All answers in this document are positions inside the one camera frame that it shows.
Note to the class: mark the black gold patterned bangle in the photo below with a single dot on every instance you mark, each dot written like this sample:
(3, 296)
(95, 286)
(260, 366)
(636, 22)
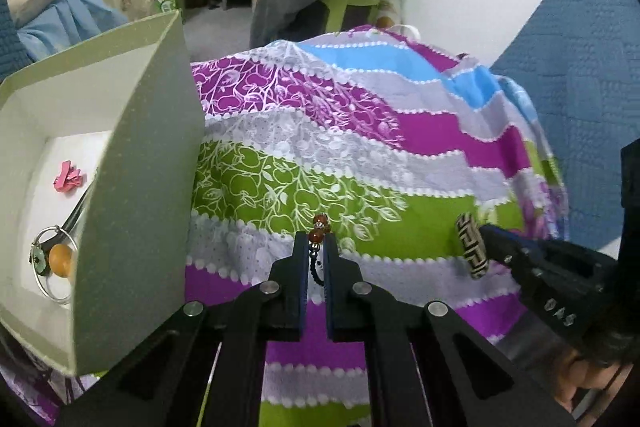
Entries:
(471, 247)

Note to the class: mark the blue quilted blanket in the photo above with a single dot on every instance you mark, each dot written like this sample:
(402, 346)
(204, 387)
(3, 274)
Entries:
(10, 47)
(580, 72)

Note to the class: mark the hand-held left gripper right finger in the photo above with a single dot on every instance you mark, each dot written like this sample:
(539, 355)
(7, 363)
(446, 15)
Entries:
(331, 297)

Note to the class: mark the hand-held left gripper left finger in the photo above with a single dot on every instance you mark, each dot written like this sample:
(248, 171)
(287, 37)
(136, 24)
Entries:
(298, 297)

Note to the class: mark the colourful striped floral cloth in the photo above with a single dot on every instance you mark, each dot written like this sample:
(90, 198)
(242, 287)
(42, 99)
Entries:
(350, 147)

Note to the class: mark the green jade pendant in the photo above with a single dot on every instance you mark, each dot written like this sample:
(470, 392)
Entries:
(38, 260)

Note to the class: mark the grey-green cardboard box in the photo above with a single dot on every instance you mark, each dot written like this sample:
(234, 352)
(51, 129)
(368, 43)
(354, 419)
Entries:
(145, 187)

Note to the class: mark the pink hair clip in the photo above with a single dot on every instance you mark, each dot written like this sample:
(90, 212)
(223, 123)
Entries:
(69, 178)

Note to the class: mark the green plastic stool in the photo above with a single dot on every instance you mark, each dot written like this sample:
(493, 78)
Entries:
(347, 2)

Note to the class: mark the person's right hand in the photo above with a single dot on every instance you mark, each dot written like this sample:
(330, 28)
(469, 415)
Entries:
(572, 382)

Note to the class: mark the light blue cloth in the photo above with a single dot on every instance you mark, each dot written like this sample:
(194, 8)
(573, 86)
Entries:
(70, 22)

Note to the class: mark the orange wooden gourd pendant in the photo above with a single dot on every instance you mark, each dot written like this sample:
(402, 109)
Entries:
(61, 260)

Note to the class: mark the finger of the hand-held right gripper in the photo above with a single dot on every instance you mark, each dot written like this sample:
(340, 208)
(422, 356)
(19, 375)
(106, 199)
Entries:
(510, 244)
(525, 279)

